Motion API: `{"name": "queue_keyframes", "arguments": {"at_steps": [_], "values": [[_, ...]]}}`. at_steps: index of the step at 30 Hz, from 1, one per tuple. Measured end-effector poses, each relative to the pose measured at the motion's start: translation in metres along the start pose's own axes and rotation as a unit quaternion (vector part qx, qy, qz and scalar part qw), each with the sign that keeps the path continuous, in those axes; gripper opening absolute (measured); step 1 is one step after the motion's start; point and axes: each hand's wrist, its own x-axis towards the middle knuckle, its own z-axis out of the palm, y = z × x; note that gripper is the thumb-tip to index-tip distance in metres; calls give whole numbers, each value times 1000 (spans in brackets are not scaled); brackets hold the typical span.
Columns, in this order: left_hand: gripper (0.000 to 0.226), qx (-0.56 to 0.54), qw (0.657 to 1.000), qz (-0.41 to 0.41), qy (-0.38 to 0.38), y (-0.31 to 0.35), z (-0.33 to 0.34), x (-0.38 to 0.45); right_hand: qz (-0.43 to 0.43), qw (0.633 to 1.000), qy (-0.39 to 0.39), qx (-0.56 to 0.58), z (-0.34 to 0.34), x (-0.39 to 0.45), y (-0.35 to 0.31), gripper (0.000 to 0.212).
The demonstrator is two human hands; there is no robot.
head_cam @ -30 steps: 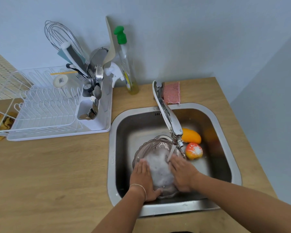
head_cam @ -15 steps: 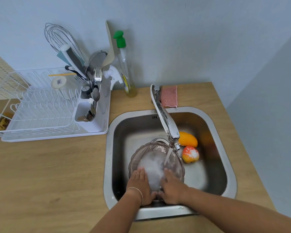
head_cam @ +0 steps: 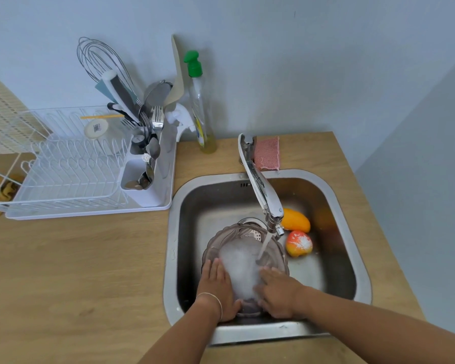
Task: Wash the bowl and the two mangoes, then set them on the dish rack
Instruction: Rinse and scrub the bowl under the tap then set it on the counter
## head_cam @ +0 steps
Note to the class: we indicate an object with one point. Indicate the red yellow apple fruit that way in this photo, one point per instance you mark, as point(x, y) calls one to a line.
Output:
point(298, 244)

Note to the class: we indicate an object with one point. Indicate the white dish rack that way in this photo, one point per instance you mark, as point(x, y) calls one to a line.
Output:
point(68, 174)

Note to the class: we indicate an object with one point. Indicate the person's left hand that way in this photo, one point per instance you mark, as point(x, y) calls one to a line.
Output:
point(216, 288)

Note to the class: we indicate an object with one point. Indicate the stainless steel sink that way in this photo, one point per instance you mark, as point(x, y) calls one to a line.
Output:
point(197, 208)

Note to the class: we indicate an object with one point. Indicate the round white disc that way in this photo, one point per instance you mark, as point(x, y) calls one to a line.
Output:
point(96, 128)

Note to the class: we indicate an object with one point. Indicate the chrome faucet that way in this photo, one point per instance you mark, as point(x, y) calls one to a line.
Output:
point(263, 189)

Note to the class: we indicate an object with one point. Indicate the metal spoon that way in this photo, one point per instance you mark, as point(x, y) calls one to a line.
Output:
point(153, 147)
point(144, 181)

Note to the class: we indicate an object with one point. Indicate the person's right forearm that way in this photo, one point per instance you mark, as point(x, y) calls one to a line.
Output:
point(364, 326)

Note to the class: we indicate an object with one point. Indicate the person's left forearm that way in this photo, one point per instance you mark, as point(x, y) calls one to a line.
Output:
point(182, 337)

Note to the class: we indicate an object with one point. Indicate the beige spatula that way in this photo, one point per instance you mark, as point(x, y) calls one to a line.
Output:
point(177, 83)

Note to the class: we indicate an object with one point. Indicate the pink sponge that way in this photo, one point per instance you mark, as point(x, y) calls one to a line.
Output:
point(267, 153)

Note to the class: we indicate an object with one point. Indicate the thin yellow stick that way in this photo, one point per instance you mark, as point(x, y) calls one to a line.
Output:
point(102, 116)

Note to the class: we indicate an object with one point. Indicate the person's right hand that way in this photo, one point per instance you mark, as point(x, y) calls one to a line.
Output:
point(284, 297)

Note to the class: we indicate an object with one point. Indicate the woven rattan folding screen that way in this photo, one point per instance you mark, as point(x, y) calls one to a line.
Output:
point(0, 109)

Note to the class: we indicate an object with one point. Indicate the orange mango fruit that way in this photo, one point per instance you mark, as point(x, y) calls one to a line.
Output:
point(295, 221)

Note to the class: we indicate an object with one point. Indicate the green capped dish soap bottle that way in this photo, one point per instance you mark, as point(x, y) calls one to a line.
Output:
point(199, 117)

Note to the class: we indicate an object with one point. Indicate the grey metal ladle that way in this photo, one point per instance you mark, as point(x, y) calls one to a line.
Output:
point(157, 93)

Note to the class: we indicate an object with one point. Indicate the metal fork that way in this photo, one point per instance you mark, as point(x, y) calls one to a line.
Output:
point(157, 119)

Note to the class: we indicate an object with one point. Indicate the white plastic cutlery holder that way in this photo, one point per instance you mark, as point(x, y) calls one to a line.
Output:
point(144, 197)

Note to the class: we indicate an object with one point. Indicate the white spray bottle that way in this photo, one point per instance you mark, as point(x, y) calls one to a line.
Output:
point(180, 115)

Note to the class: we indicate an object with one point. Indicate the teal spatula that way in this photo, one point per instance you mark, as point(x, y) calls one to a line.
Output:
point(102, 90)

